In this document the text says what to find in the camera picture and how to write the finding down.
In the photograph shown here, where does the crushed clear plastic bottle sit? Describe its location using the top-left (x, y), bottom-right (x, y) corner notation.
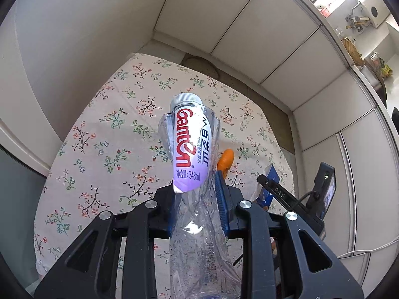
top-left (158, 92), bottom-right (241, 298)

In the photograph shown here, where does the blue white milk carton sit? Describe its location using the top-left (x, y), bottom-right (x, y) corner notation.
top-left (254, 164), bottom-right (280, 211)

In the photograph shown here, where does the floral tablecloth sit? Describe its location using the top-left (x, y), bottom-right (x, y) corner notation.
top-left (34, 53), bottom-right (294, 298)

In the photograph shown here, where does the brown floor mat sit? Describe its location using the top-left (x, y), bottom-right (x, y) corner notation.
top-left (181, 53), bottom-right (296, 155)

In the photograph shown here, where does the wicker basket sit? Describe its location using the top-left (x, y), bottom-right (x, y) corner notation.
top-left (341, 37), bottom-right (365, 67)

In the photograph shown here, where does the white power cable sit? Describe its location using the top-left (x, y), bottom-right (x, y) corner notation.
top-left (336, 234), bottom-right (399, 259)

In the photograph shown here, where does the white wall water heater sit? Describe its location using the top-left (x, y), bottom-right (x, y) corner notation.
top-left (357, 0), bottom-right (390, 28)

